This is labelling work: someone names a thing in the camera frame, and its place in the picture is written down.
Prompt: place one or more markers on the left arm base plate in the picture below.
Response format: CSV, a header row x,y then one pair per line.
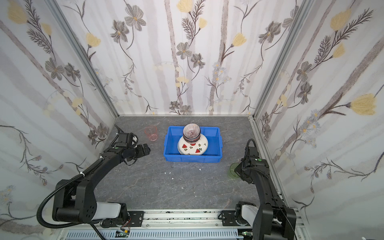
x,y
132,219

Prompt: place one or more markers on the white slotted cable duct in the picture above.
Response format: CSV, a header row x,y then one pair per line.
x,y
180,234

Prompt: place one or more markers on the pink glass cup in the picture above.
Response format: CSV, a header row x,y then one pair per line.
x,y
152,133

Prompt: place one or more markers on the aluminium rail frame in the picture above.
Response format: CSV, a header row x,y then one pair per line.
x,y
160,220

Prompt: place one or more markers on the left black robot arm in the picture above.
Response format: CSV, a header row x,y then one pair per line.
x,y
73,201

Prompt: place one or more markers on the watermelon pattern plate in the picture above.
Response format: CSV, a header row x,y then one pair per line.
x,y
197,148

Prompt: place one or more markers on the blue plastic bin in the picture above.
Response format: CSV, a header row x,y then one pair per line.
x,y
213,154

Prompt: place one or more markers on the blue white striped bowl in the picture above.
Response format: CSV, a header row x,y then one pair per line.
x,y
191,133

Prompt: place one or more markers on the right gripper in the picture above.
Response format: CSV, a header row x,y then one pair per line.
x,y
244,167

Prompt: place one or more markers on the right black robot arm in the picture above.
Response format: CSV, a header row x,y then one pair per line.
x,y
272,219

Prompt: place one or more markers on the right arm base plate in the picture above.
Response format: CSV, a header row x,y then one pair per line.
x,y
228,218

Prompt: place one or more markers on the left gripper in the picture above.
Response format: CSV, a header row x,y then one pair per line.
x,y
141,150

